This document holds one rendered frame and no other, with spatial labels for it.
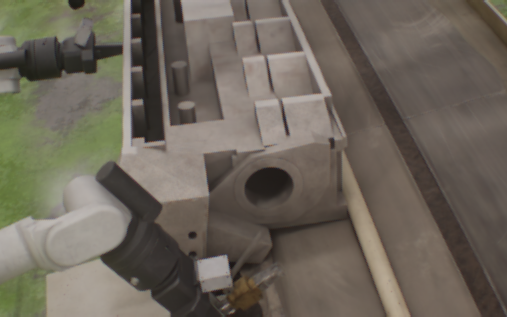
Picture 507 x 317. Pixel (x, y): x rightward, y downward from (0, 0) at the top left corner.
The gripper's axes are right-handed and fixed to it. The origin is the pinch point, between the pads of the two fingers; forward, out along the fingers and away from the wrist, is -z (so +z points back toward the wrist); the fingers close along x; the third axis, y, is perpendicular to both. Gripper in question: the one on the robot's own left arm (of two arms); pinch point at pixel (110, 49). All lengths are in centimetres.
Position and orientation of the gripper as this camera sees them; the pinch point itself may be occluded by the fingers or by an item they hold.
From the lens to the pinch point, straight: 176.1
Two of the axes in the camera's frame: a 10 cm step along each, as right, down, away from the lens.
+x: 1.2, 5.3, -8.4
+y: -0.7, -8.4, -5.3
